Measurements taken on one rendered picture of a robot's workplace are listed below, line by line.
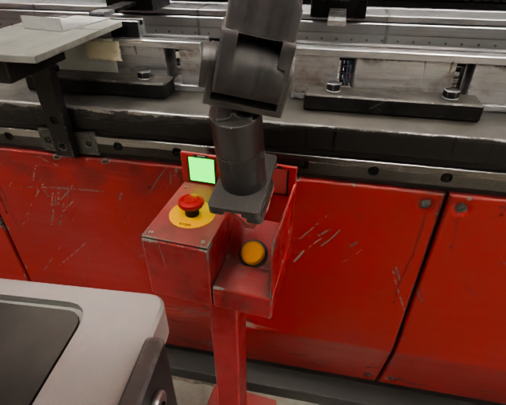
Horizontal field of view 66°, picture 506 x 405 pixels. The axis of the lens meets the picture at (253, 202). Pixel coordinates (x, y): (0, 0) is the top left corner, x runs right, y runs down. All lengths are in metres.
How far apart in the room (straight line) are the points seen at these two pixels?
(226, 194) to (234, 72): 0.17
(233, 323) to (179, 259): 0.20
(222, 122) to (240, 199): 0.11
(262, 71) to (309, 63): 0.41
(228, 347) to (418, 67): 0.62
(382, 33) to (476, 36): 0.20
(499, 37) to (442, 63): 0.31
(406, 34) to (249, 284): 0.69
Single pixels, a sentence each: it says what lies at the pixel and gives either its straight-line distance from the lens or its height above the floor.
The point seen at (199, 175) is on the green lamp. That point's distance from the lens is 0.68.
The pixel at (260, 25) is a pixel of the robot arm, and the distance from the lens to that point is 0.36.
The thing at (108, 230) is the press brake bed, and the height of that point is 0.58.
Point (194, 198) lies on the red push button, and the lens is 0.60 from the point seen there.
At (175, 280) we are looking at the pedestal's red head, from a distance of 0.63.
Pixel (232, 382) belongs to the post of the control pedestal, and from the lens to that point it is 0.91.
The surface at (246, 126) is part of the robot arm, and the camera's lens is 0.41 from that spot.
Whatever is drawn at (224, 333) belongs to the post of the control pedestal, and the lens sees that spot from 0.78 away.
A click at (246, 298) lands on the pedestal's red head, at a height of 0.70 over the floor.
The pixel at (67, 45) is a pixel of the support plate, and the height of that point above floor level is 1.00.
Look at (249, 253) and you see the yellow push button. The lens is 0.63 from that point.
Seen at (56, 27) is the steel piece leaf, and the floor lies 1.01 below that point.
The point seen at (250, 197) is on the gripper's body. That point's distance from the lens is 0.47.
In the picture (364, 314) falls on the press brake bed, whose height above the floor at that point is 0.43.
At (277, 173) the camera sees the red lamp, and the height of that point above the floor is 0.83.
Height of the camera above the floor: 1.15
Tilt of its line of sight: 35 degrees down
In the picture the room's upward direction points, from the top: straight up
